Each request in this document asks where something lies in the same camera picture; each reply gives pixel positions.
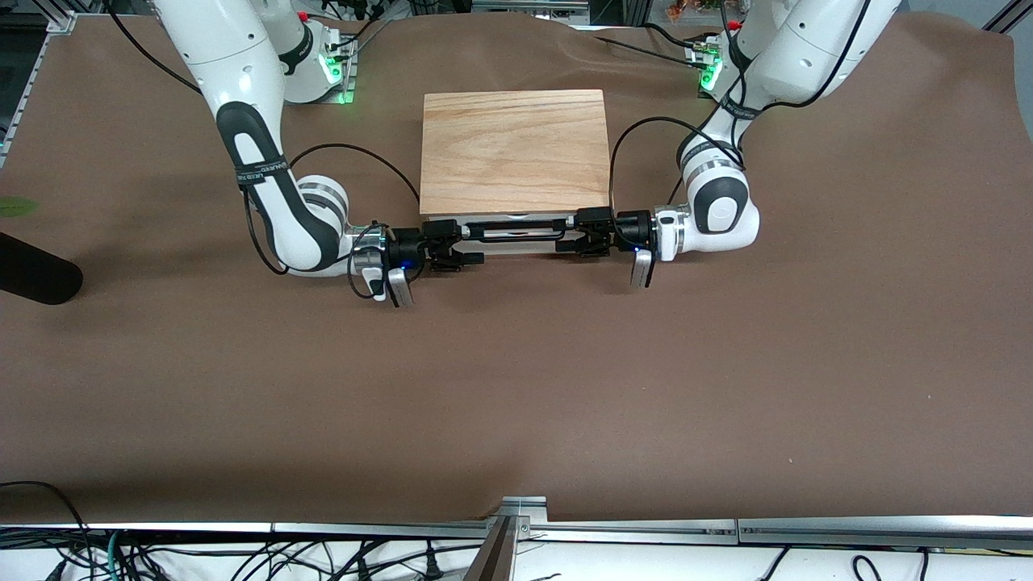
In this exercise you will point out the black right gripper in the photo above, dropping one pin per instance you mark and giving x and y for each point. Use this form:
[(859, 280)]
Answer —
[(406, 244)]

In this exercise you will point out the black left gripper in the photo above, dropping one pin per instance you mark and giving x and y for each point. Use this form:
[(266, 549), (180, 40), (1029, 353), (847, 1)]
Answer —
[(633, 228)]

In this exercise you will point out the white-fronted wooden drawer with notch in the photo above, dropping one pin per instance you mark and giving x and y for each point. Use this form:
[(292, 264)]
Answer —
[(541, 219)]

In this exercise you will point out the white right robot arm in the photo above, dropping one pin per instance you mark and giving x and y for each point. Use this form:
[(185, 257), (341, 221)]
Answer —
[(234, 56)]

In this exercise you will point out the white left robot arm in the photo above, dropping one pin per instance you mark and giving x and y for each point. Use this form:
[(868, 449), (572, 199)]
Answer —
[(807, 48)]

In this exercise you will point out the plain white-fronted drawer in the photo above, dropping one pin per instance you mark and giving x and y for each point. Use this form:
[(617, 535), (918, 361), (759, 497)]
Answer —
[(516, 248)]

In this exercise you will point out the wooden drawer cabinet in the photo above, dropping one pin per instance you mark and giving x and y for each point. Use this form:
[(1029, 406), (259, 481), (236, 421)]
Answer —
[(516, 153)]

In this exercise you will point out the brown table cloth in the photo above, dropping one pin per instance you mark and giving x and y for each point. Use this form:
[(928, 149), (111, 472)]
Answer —
[(516, 387)]

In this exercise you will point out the black cylindrical object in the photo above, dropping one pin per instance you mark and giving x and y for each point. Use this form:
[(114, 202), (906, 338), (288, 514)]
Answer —
[(32, 278)]

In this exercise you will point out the small green leaf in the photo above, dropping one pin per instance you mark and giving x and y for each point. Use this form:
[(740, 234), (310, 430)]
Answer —
[(16, 207)]

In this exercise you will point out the aluminium frame rail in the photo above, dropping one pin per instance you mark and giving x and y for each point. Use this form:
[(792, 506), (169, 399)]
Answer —
[(161, 528), (646, 530), (888, 532), (524, 6), (1009, 14), (58, 22)]

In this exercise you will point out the aluminium centre post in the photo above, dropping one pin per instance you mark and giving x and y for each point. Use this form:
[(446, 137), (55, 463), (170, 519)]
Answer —
[(516, 512)]

